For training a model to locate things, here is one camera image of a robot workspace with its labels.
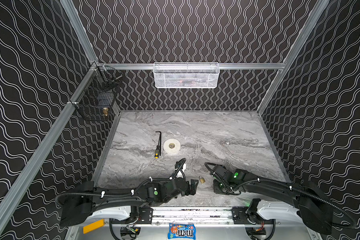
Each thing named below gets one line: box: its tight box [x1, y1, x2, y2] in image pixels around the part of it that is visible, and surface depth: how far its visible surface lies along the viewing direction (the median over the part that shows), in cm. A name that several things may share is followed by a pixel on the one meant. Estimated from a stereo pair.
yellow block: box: [83, 218, 105, 234], surface depth 72 cm
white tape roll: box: [163, 138, 181, 154], surface depth 102 cm
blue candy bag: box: [167, 223, 196, 240], surface depth 71 cm
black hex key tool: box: [154, 131, 162, 159], surface depth 100 cm
